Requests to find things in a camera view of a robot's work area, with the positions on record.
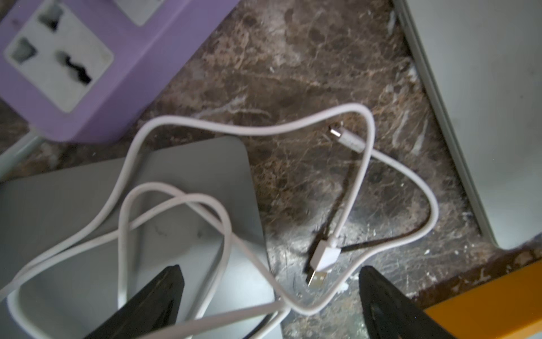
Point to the silver apple laptop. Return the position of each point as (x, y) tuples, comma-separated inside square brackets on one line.
[(480, 63)]

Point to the purple power strip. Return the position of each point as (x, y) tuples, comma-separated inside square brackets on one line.
[(84, 71)]

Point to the orange power strip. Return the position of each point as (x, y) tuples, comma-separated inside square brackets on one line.
[(508, 307)]

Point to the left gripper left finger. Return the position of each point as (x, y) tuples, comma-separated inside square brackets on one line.
[(154, 307)]

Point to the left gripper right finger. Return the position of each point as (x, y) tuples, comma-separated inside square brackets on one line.
[(388, 313)]

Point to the dark grey laptop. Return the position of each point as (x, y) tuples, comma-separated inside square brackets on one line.
[(73, 298)]

